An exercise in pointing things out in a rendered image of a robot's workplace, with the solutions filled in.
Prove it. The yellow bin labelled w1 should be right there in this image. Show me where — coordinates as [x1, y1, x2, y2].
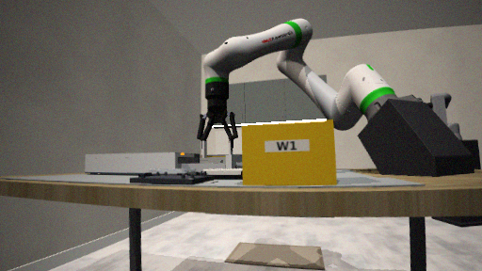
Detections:
[242, 120, 337, 185]

